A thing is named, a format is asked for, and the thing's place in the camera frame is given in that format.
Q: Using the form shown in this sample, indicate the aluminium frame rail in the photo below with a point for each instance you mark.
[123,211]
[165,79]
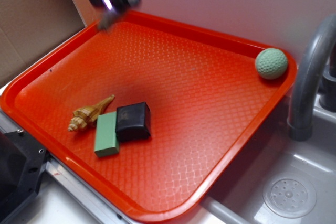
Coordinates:
[63,197]

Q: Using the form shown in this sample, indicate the green dimpled ball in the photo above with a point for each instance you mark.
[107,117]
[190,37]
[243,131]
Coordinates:
[271,63]

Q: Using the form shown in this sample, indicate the brown cardboard panel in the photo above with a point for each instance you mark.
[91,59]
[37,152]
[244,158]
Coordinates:
[32,28]

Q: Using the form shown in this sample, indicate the brown wood chip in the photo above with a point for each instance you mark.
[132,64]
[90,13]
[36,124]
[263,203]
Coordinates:
[108,20]

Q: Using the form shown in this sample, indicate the red plastic tray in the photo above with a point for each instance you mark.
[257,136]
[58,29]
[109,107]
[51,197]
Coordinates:
[205,97]

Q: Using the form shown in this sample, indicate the tan spiral seashell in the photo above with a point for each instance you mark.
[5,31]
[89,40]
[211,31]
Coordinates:
[87,116]

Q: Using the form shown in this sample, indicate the grey plastic sink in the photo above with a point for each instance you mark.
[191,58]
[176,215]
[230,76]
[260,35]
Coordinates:
[237,196]

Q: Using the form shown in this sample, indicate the round sink drain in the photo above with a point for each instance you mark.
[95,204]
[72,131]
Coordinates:
[289,195]

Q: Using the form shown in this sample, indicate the green rectangular block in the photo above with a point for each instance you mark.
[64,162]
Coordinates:
[106,142]

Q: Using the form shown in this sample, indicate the black square block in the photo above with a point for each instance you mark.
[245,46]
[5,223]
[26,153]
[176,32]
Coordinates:
[133,122]

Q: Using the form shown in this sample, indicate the black metal bracket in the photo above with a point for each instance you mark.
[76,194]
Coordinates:
[23,161]

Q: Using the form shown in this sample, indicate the grey curved faucet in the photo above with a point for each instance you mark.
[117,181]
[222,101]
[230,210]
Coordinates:
[316,73]

